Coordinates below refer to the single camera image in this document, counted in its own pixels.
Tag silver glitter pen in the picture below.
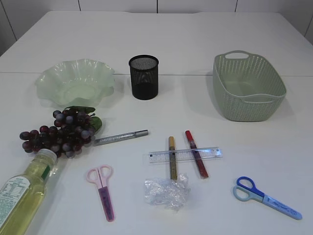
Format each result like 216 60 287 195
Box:
93 130 149 146

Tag pink capped scissors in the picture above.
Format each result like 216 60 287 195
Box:
86 165 114 222

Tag purple artificial grape bunch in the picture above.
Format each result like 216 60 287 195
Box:
19 106 103 158

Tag clear plastic ruler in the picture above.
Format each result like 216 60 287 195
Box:
148 147 223 164

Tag green ruffled glass plate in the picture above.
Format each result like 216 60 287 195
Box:
35 59 115 107

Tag green plastic woven basket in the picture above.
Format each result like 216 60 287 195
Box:
213 50 287 122

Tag clear plastic sheet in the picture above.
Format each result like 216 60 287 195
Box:
144 173 191 211

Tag black mesh pen holder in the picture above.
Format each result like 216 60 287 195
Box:
129 54 159 100

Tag blue capped scissors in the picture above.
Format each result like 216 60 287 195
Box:
233 176 303 220

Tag yellow oil bottle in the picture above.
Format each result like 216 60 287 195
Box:
0 149 57 235

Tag red glitter pen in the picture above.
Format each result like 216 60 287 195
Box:
185 130 209 179

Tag gold glitter pen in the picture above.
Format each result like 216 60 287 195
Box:
168 136 178 181

